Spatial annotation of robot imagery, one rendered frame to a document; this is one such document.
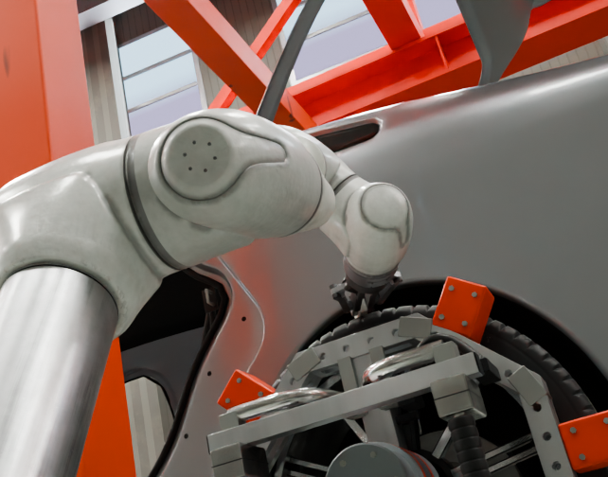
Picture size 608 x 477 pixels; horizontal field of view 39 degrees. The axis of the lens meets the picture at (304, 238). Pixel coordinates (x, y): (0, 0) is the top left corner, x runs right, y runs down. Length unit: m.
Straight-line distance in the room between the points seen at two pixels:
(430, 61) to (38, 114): 3.00
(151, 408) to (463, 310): 5.46
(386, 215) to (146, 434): 5.63
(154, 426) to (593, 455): 5.56
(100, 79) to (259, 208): 7.48
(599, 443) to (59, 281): 0.89
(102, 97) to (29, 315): 7.40
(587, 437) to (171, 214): 0.82
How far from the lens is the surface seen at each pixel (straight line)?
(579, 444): 1.36
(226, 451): 1.28
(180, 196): 0.70
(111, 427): 1.58
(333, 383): 1.56
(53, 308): 0.69
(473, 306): 1.42
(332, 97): 4.60
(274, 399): 1.29
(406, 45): 4.46
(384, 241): 1.24
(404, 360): 1.23
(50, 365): 0.66
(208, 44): 3.12
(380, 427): 1.43
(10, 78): 1.88
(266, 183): 0.71
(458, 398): 1.17
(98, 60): 8.31
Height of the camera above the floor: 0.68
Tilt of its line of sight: 24 degrees up
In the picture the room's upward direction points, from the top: 13 degrees counter-clockwise
